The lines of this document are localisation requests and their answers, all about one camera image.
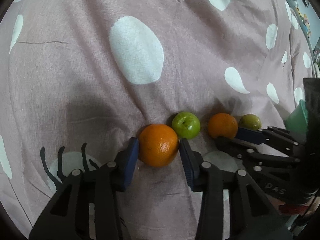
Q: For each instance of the yellow-green mango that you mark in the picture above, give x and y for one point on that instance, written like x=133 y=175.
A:
x=250 y=121

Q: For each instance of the large orange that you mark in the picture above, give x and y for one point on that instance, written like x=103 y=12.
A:
x=158 y=145

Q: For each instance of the green plastic basin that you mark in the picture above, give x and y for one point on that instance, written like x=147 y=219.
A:
x=297 y=121

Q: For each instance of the orange right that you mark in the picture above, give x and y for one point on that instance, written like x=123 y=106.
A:
x=222 y=125

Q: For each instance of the colourful toy pile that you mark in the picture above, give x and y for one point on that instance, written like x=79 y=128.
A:
x=302 y=13

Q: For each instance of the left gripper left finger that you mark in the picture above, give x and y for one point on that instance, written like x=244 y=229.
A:
x=66 y=216

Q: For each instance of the small green apple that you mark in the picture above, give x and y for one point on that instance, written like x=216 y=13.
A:
x=186 y=125

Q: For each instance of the pink polka dot blanket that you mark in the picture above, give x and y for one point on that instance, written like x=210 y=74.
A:
x=95 y=72

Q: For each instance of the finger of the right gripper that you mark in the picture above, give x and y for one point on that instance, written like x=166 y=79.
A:
x=250 y=155
x=285 y=141

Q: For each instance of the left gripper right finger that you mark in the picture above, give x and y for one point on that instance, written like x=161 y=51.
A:
x=233 y=205

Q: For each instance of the right hand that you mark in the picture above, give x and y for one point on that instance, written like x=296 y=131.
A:
x=305 y=210

